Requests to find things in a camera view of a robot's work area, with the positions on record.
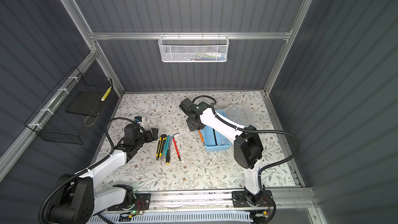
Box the light blue plastic tool box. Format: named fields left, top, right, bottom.
left=200, top=105, right=254, bottom=152

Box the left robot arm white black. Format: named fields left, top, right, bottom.
left=38, top=116, right=159, bottom=224

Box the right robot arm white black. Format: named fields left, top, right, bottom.
left=179, top=95, right=300, bottom=196

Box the yellow black utility knife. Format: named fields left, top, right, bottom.
left=156, top=134, right=167, bottom=160

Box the teal utility knife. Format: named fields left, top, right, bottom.
left=161, top=135, right=171, bottom=158

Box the black yellow tip screwdriver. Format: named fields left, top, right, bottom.
left=165, top=135, right=173, bottom=164

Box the floral table mat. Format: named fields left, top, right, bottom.
left=82, top=91, right=301, bottom=194

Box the yellow marker in black basket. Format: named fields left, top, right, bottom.
left=101, top=87, right=112, bottom=102

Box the white wire mesh basket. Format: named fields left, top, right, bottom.
left=158, top=36, right=230, bottom=63

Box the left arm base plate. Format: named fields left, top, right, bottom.
left=107, top=194, right=151, bottom=211

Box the black wire mesh basket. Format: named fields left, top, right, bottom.
left=25, top=68, right=113, bottom=145

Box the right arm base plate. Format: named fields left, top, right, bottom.
left=232, top=189, right=275, bottom=208

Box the white slotted cable duct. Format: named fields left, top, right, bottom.
left=102, top=211, right=254, bottom=224

